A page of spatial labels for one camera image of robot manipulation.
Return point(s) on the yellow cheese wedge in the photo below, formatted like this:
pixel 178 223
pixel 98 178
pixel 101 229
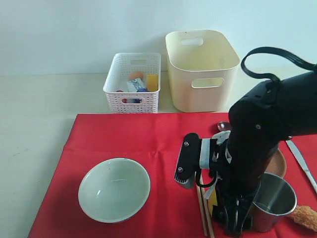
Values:
pixel 152 82

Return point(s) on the white perforated basket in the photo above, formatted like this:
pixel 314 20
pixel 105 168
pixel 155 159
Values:
pixel 122 65

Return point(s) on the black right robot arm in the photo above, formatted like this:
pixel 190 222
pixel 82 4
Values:
pixel 273 111

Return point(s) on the fried chicken piece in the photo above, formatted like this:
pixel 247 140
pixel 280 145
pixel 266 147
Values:
pixel 304 216

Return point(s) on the silver table knife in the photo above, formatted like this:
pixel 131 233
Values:
pixel 301 161

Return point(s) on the wooden chopstick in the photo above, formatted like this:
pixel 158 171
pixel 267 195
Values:
pixel 208 216
pixel 201 210

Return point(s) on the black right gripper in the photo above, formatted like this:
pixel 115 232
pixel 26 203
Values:
pixel 240 165

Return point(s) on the red tablecloth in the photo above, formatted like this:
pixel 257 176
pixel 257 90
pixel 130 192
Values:
pixel 154 141

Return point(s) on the right wooden chopstick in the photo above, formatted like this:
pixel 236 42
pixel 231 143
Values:
pixel 208 216

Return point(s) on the blue white milk carton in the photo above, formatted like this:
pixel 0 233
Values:
pixel 136 85

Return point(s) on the yellow lemon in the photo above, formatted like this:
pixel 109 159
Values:
pixel 212 201

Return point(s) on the left wooden chopstick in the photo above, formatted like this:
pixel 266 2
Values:
pixel 201 210

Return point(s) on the dark wooden spoon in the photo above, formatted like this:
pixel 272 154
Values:
pixel 224 126

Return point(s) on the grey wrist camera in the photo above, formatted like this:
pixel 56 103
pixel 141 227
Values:
pixel 195 155

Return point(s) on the red sausage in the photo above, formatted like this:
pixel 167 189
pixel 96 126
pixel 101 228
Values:
pixel 123 100

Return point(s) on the brown round plate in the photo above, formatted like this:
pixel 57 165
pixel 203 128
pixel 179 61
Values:
pixel 277 164

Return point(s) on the brown egg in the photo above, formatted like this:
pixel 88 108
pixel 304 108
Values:
pixel 136 74

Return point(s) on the cream plastic bin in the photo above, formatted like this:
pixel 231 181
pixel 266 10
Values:
pixel 201 67

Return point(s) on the pale green bowl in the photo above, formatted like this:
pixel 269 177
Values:
pixel 114 190

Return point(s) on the stainless steel cup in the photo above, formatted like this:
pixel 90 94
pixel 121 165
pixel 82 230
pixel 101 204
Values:
pixel 275 199

